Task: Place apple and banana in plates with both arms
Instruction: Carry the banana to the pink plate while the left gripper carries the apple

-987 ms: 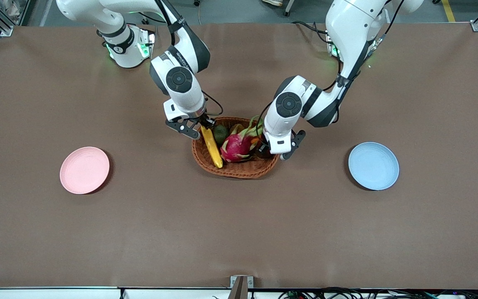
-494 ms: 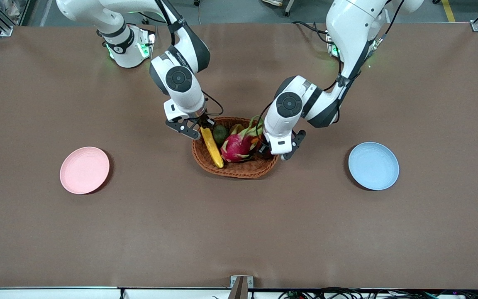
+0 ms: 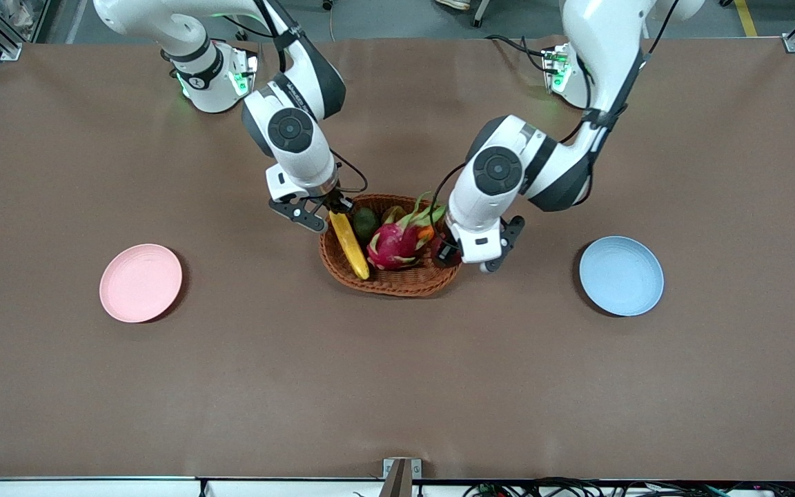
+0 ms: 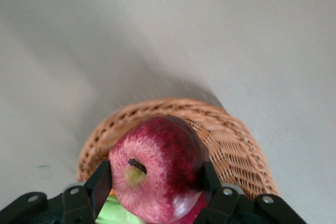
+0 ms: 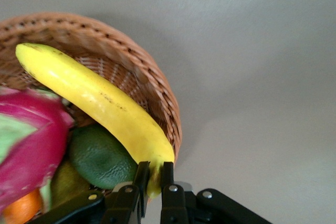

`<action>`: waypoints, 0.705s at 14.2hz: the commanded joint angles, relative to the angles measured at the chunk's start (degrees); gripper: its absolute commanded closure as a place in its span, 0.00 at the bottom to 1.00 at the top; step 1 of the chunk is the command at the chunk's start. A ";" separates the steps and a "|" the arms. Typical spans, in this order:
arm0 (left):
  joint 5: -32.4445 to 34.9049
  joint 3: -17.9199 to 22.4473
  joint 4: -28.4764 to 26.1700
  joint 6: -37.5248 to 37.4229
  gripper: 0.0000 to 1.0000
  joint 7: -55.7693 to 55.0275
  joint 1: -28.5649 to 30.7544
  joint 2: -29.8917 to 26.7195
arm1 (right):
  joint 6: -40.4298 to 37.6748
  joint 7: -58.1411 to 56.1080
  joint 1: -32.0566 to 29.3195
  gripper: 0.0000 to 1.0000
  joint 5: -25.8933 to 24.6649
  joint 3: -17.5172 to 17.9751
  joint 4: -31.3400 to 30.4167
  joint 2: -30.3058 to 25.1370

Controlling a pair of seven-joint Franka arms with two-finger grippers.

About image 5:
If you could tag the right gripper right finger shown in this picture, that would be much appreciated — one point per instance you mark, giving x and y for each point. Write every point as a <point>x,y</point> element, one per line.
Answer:
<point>173,203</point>

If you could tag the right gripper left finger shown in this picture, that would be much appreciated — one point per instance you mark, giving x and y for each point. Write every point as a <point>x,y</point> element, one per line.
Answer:
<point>123,205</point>

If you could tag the yellow banana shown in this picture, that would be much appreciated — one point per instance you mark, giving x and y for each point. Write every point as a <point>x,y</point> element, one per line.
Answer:
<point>105,98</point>

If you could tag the dark green avocado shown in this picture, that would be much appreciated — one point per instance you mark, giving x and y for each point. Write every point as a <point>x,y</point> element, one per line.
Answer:
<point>102,158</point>

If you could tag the yellow-green pear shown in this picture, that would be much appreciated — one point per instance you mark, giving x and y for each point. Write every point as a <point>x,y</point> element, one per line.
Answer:
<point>68,182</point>

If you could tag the small orange fruit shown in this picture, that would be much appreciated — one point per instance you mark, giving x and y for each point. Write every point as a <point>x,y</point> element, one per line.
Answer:
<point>23,208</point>

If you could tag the pink dragon fruit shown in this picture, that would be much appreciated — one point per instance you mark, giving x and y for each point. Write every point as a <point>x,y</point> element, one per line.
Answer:
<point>31,142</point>

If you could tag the brown woven wicker basket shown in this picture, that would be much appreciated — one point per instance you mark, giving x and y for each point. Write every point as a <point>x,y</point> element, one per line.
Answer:
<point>118,51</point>

